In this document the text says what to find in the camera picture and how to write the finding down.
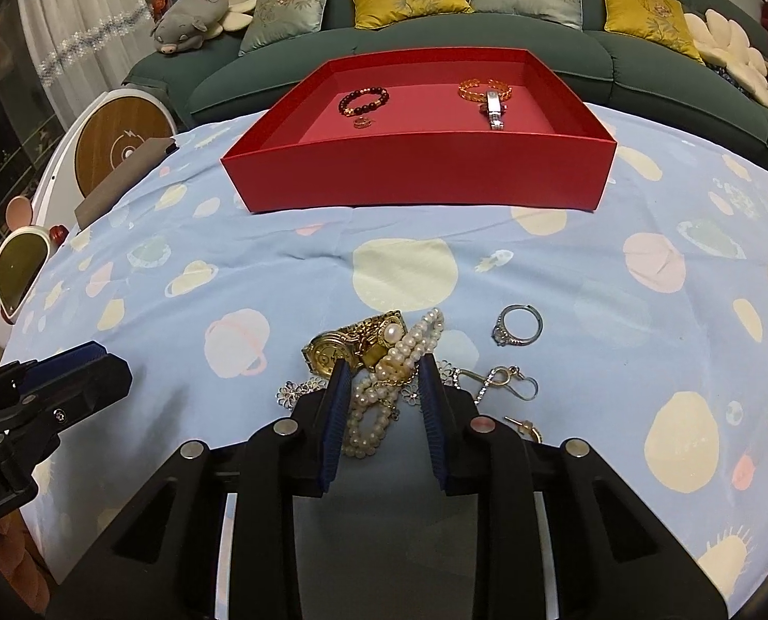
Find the pale green embroidered cushion left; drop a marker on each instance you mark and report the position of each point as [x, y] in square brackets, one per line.
[276, 20]

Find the silver hook earring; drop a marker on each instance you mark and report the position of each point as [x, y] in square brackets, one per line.
[509, 379]

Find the dark green sectional sofa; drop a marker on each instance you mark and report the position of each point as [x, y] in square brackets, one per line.
[641, 78]

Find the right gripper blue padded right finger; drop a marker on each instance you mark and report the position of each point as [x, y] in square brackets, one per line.
[447, 412]

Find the brown folded cloth pouch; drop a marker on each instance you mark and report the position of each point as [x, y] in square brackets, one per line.
[128, 173]

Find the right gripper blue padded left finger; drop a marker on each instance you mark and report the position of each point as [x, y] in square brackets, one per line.
[317, 445]

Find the silver rectangular wristwatch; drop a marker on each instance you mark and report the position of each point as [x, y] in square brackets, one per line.
[494, 110]

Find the blue planet print cloth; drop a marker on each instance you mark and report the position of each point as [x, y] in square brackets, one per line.
[645, 324]

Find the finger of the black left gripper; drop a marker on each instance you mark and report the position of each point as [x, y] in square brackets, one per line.
[66, 361]

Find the red shallow tray box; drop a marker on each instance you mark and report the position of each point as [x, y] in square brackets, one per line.
[409, 127]

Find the gold wristwatch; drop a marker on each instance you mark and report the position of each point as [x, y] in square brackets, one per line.
[360, 345]

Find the white round wood-faced appliance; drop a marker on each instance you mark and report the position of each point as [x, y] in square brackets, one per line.
[109, 130]

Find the cream flower shaped pillow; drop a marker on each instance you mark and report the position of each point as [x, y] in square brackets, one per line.
[723, 43]

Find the yellow embroidered cushion right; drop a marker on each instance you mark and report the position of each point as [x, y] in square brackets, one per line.
[658, 21]

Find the white sheer curtain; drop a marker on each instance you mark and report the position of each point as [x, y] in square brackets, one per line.
[82, 48]

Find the grey pig plush toy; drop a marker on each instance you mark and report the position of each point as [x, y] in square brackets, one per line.
[187, 25]

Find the small gold hoop earring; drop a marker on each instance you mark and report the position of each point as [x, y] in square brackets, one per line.
[526, 429]

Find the pink eared vanity mirror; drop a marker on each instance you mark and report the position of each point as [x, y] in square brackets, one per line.
[23, 253]

